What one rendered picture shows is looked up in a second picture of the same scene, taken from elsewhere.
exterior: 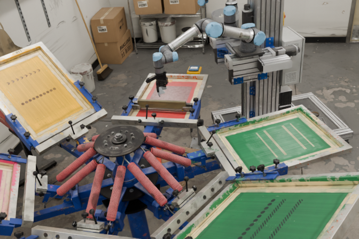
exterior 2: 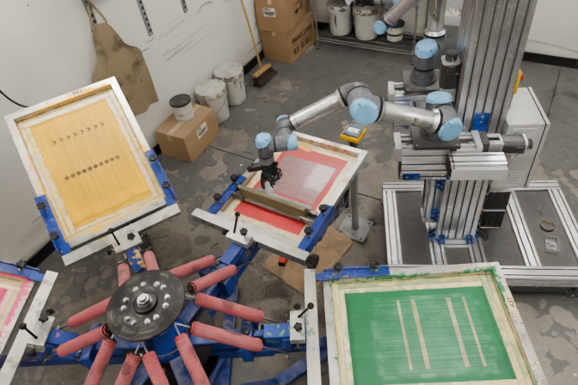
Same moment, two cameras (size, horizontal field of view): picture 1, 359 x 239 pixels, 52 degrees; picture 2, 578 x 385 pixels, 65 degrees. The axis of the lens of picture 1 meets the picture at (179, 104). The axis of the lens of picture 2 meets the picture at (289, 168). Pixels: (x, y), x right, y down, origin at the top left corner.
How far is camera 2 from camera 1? 120 cm
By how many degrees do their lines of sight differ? 19
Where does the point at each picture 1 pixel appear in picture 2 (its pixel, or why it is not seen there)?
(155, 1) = not seen: outside the picture
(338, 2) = not seen: outside the picture
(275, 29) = (496, 101)
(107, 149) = (121, 318)
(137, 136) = (173, 303)
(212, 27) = (359, 108)
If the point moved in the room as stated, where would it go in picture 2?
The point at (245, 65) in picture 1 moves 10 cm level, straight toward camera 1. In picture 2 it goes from (424, 158) to (419, 171)
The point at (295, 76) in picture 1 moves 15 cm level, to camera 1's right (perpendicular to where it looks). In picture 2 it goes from (518, 178) to (547, 180)
